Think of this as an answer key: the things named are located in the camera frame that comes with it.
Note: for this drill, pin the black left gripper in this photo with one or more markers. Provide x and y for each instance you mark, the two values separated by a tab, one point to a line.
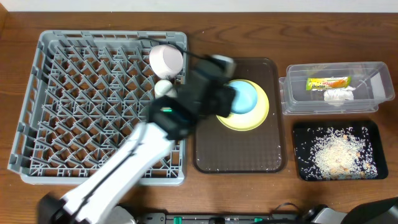
224	101

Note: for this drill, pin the white tissue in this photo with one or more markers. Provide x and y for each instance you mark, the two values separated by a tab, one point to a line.
338	96

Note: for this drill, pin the dark brown serving tray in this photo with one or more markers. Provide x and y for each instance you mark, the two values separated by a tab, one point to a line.
219	149

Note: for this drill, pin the cream white cup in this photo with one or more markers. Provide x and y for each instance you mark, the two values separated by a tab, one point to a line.
164	88

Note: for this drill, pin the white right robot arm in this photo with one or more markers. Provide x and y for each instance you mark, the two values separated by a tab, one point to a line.
378	212

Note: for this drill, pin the black waste tray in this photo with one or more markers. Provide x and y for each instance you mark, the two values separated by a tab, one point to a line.
375	138

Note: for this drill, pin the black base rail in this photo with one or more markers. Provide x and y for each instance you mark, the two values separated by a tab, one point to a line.
163	218

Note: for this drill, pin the grey plastic dishwasher rack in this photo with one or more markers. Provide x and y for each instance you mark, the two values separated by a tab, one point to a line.
86	92

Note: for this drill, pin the yellow-green plate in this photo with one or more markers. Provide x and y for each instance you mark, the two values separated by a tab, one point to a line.
252	119

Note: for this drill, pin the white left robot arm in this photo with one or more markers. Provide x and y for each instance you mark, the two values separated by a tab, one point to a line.
168	120

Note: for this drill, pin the white bowl with food residue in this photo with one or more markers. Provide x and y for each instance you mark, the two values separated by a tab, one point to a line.
166	61

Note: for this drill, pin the green orange snack wrapper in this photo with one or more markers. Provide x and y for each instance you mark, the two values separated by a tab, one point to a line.
327	83

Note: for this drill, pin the clear plastic waste bin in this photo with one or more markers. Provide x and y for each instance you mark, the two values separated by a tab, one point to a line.
371	80

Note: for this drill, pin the spilled rice food waste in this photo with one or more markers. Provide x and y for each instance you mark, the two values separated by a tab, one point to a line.
335	154

